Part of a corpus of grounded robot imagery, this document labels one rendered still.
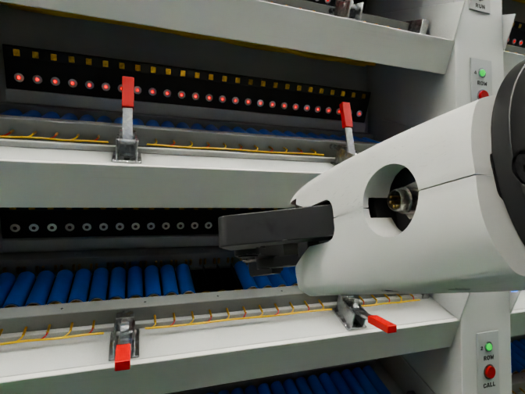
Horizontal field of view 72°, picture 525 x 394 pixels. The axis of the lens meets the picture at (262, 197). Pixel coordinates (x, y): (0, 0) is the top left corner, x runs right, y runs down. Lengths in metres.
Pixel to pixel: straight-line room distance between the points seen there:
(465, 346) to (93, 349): 0.46
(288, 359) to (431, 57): 0.44
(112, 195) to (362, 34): 0.36
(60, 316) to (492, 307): 0.55
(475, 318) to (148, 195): 0.46
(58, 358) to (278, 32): 0.41
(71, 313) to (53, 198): 0.12
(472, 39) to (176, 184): 0.46
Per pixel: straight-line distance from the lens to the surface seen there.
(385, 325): 0.43
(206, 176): 0.39
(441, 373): 0.63
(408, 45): 0.56
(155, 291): 0.46
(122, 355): 0.35
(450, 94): 0.59
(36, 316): 0.44
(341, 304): 0.49
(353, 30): 0.51
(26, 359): 0.43
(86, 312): 0.43
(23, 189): 0.40
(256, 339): 0.43
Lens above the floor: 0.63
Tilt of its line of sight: 2 degrees up
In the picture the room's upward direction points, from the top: straight up
